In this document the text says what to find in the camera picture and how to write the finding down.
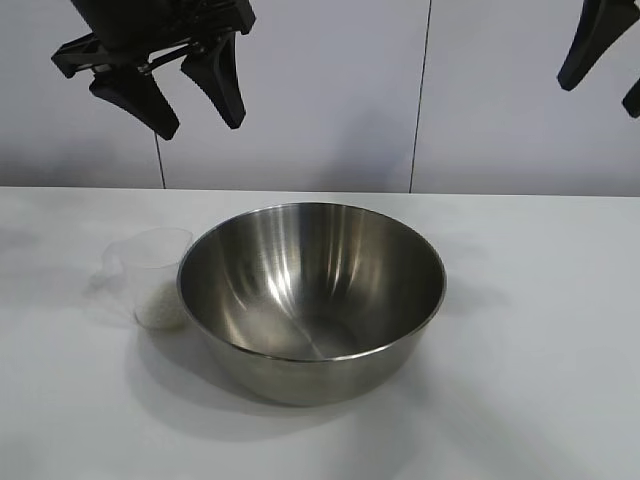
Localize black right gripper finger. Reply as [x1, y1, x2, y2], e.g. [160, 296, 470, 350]
[621, 74, 640, 120]
[557, 0, 622, 93]

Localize clear plastic measuring cup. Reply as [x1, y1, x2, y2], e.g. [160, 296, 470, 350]
[88, 227, 197, 332]

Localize white rice grains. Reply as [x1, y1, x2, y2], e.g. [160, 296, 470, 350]
[135, 279, 189, 331]

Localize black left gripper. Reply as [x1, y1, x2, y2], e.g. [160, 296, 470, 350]
[50, 0, 258, 140]

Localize stainless steel mixing bowl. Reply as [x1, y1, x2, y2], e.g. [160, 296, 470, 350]
[177, 202, 448, 407]

